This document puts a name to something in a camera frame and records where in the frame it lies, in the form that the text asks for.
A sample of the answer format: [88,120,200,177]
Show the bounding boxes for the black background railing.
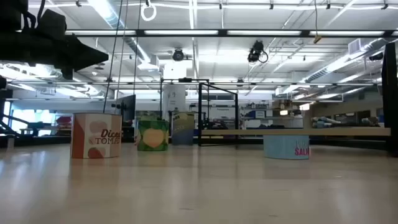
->
[0,88,41,138]

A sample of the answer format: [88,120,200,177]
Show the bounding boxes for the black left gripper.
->
[0,29,109,80]

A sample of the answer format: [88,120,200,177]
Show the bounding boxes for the dark monitor on arm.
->
[111,94,137,125]

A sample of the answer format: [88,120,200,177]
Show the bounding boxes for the rack with red bins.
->
[55,116,73,136]

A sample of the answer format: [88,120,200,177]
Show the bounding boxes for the round black ceiling camera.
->
[172,48,185,62]

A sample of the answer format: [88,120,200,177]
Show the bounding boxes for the white looped cable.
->
[140,0,157,22]

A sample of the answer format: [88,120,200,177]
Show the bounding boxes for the black metal shelf frame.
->
[198,42,398,156]

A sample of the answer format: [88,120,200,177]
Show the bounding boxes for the tall blue green can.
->
[169,111,196,146]

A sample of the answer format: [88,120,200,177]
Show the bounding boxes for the thin black background frame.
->
[159,77,211,125]

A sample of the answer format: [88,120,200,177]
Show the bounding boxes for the diced tomato can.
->
[70,112,123,159]

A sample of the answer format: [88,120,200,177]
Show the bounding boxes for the hanging black camera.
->
[248,40,269,64]

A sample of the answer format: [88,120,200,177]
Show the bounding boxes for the hanging thin cable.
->
[114,0,129,114]

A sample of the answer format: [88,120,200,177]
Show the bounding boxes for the green can yellow heart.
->
[137,119,170,152]

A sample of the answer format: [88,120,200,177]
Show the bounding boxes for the wooden background counter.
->
[303,101,384,128]

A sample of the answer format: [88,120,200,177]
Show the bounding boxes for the black bar with light strips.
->
[63,29,398,39]

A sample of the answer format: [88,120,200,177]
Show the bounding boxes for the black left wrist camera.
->
[39,8,68,32]

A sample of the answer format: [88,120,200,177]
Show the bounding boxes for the hanging cable yellow tip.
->
[313,0,323,44]

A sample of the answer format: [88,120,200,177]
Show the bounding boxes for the light blue salmon can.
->
[263,134,310,161]

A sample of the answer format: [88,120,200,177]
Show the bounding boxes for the wooden shelf board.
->
[201,127,392,137]

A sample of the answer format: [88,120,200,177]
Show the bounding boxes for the hanging black cable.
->
[133,0,142,96]
[103,0,124,114]

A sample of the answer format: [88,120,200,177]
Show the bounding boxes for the rolled blue white material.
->
[310,116,343,129]

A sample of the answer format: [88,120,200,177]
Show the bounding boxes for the white cylindrical column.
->
[162,83,187,121]

